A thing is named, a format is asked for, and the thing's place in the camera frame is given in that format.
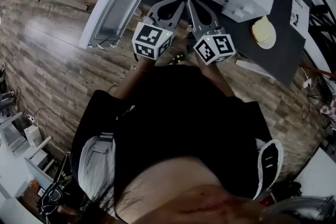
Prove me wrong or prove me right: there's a person in dark shirt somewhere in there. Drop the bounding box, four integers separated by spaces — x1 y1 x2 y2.
70 64 273 203

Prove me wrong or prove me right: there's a person's right forearm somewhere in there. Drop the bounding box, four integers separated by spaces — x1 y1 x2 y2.
195 56 236 98

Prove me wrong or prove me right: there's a white bench frame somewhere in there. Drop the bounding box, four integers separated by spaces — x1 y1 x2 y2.
0 111 72 182

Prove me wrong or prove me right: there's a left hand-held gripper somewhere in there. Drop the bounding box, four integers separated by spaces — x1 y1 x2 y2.
131 0 187 61

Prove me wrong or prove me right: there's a black floor cable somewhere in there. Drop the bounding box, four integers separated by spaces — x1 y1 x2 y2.
15 86 77 135

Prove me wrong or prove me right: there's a dark grey table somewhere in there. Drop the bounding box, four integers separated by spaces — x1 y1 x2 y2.
141 0 313 88

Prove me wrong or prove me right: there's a grey head mount part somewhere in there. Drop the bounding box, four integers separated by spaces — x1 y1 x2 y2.
262 195 336 224

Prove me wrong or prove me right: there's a white railing base ledge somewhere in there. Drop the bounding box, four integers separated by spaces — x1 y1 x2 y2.
281 0 332 74

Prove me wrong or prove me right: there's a person's face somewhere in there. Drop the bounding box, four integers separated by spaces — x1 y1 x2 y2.
113 157 266 224

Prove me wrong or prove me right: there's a wooden coat rack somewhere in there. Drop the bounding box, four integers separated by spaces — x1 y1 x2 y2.
301 63 336 77

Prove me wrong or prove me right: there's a black metal railing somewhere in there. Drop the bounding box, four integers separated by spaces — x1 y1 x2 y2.
288 0 336 89

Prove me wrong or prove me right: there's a white printed paper sheet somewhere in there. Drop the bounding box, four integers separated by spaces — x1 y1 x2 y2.
289 0 311 39

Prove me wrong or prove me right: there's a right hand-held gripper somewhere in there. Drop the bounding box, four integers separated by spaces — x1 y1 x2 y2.
185 0 236 66

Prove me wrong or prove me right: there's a black shoe with yellow charms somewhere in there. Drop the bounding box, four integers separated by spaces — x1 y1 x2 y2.
171 53 186 66

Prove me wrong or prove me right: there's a white table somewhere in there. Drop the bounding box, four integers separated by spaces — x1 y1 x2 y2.
293 146 336 198

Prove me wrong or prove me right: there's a person's left forearm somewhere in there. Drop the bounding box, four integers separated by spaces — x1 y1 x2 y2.
114 56 156 100

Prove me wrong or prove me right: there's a white microwave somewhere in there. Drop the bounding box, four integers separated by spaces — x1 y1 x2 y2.
78 0 281 50

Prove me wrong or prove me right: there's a white square box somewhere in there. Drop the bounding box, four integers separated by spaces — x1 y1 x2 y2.
23 124 43 148

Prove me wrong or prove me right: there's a white plate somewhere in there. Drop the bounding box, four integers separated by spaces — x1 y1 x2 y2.
250 15 277 50

